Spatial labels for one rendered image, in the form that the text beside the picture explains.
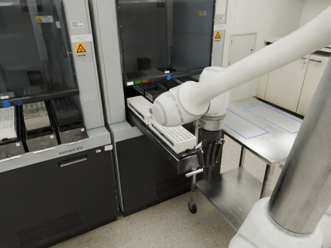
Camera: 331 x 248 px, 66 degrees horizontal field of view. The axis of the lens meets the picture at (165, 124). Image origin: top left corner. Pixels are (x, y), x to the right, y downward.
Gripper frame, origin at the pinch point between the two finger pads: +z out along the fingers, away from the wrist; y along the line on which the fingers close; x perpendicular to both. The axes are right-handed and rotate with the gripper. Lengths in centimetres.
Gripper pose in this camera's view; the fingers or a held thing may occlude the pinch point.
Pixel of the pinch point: (207, 171)
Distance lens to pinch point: 102.6
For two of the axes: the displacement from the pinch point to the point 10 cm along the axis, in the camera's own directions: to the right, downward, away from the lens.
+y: -8.8, 2.2, -4.2
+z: 0.1, 8.9, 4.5
